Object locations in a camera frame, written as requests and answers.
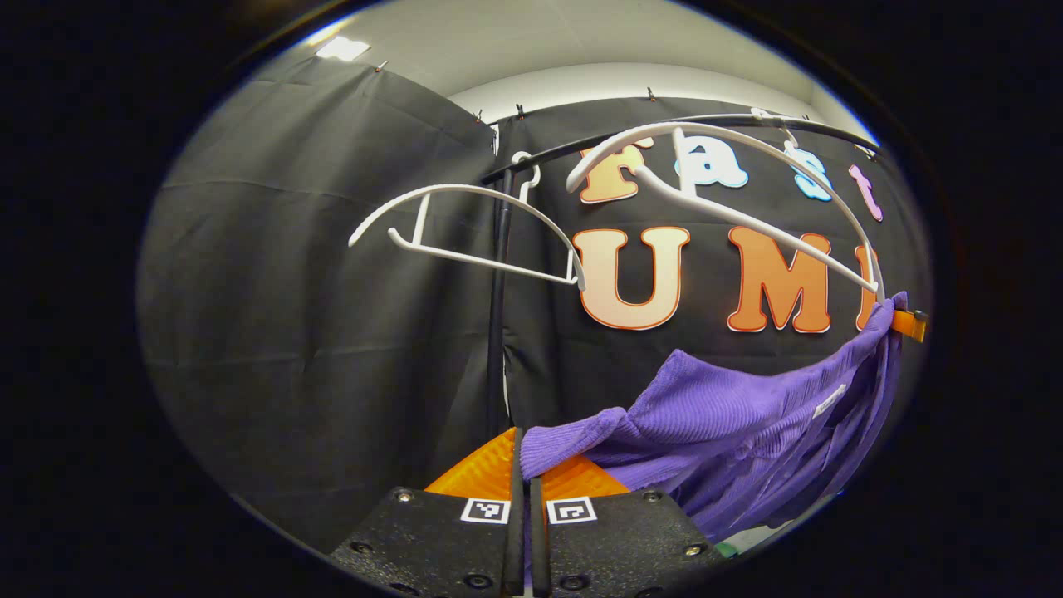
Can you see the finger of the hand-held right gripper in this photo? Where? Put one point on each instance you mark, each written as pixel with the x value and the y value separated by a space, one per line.
pixel 911 325

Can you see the rectangular ceiling light panel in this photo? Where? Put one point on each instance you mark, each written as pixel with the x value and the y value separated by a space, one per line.
pixel 342 49

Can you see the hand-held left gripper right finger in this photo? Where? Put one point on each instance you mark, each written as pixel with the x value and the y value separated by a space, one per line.
pixel 614 540

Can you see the black clothes rack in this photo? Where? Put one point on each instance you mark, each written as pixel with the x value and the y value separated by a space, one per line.
pixel 500 332

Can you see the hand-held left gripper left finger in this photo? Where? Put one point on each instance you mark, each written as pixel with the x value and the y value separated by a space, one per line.
pixel 440 540

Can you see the white plastic clothes hanger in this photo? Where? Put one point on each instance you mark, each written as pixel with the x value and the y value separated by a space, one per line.
pixel 453 188
pixel 681 126

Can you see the purple ribbed shirt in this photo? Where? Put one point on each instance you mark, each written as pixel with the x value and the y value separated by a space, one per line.
pixel 731 423

